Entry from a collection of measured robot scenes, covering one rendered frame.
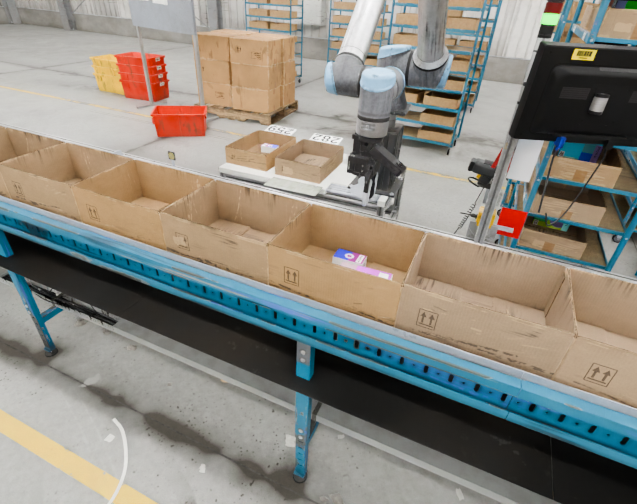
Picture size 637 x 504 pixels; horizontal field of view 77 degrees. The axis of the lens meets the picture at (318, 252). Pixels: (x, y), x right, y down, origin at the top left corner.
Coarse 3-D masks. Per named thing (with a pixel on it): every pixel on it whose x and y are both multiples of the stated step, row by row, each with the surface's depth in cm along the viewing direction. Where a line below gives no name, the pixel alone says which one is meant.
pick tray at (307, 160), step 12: (300, 144) 251; (312, 144) 252; (324, 144) 248; (276, 156) 224; (288, 156) 239; (300, 156) 252; (312, 156) 253; (324, 156) 252; (336, 156) 234; (276, 168) 226; (288, 168) 223; (300, 168) 220; (312, 168) 217; (324, 168) 221; (312, 180) 221
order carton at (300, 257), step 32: (320, 224) 137; (352, 224) 132; (384, 224) 127; (288, 256) 111; (320, 256) 137; (384, 256) 133; (288, 288) 118; (320, 288) 112; (352, 288) 107; (384, 288) 103; (384, 320) 108
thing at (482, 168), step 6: (474, 162) 164; (480, 162) 164; (486, 162) 164; (492, 162) 165; (468, 168) 166; (474, 168) 165; (480, 168) 164; (486, 168) 163; (492, 168) 162; (480, 174) 166; (486, 174) 164; (492, 174) 163; (480, 180) 168; (486, 180) 167
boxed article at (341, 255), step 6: (336, 252) 132; (342, 252) 132; (348, 252) 132; (336, 258) 130; (342, 258) 129; (348, 258) 129; (354, 258) 129; (360, 258) 130; (366, 258) 131; (354, 264) 128; (360, 264) 127
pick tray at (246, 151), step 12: (264, 132) 262; (228, 144) 237; (240, 144) 248; (252, 144) 261; (276, 144) 263; (288, 144) 247; (228, 156) 237; (240, 156) 233; (252, 156) 229; (264, 156) 226; (252, 168) 234; (264, 168) 230
